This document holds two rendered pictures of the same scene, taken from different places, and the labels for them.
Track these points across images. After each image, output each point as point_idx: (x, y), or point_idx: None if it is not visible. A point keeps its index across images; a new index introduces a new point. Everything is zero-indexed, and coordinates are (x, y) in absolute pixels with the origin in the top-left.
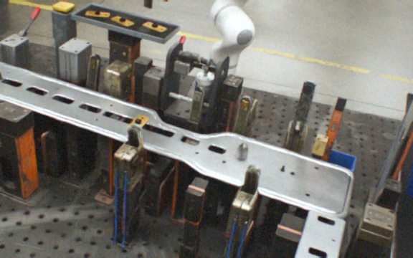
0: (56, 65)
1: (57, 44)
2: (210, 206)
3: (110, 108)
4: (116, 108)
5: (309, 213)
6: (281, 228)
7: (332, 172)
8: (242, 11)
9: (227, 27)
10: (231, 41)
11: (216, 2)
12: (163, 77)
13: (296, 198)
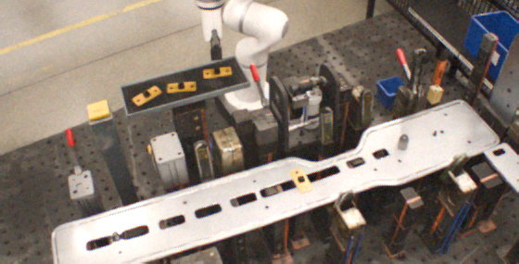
0: (110, 172)
1: (106, 152)
2: (374, 197)
3: (259, 185)
4: (263, 181)
5: (487, 156)
6: (485, 181)
7: (455, 110)
8: (264, 5)
9: (267, 29)
10: (277, 40)
11: (232, 8)
12: (276, 120)
13: (468, 150)
